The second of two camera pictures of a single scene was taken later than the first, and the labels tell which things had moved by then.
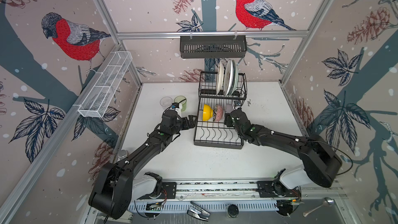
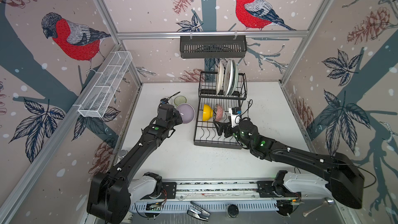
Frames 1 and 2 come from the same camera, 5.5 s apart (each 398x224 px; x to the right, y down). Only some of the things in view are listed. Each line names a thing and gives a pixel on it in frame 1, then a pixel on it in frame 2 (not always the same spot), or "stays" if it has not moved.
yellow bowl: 208,112 stays
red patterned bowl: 219,113 stays
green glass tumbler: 179,98 stays
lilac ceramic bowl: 228,108 → 187,112
